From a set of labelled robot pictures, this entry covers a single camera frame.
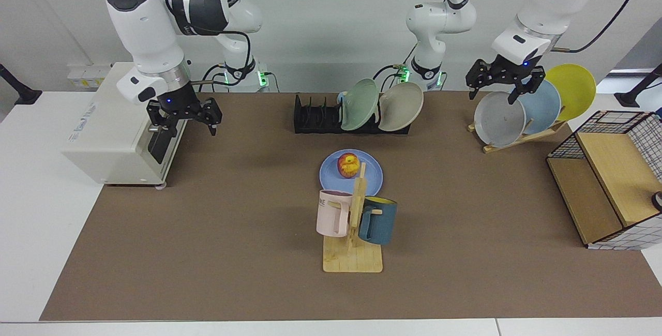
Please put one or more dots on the beige plate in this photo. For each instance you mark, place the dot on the beige plate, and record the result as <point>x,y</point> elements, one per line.
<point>401,106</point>

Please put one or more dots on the wooden plate rack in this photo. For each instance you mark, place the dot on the wooden plate rack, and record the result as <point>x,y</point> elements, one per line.
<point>517,140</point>

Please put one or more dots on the black dish rack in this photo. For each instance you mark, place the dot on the black dish rack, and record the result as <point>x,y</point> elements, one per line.
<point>310,121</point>

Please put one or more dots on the light blue plate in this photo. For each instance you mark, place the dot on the light blue plate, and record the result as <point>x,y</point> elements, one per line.
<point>543,103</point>

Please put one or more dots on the white power strip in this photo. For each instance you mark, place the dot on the white power strip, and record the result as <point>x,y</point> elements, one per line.
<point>83,75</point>

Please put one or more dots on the green plate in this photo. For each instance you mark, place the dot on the green plate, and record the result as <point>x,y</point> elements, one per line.
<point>359,106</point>

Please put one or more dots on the brown table cloth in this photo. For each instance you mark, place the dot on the brown table cloth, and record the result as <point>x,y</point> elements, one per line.
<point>258,274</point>

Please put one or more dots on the red yellow apple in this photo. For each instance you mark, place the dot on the red yellow apple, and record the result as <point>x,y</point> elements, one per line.
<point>347,165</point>

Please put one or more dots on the yellow plate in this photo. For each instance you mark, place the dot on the yellow plate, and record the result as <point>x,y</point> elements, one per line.
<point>574,88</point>

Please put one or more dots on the small blue round thing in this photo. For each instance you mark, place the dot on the small blue round thing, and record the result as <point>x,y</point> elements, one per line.
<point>341,99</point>

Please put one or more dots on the black stand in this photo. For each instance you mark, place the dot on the black stand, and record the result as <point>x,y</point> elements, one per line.
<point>628,98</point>
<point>26,95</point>

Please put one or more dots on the pale toaster oven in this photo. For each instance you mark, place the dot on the pale toaster oven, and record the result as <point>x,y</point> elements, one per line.
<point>103,144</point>

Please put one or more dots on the pink mug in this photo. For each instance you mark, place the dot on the pink mug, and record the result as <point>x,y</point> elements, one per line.
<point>328,217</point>

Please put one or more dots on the wooden cup stand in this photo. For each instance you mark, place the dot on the wooden cup stand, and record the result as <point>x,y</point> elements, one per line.
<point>351,261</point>

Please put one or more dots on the dark blue mug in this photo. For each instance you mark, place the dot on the dark blue mug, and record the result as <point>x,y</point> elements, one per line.
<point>380,225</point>

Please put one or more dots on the grey plate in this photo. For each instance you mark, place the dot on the grey plate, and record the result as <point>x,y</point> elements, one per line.
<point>499,119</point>

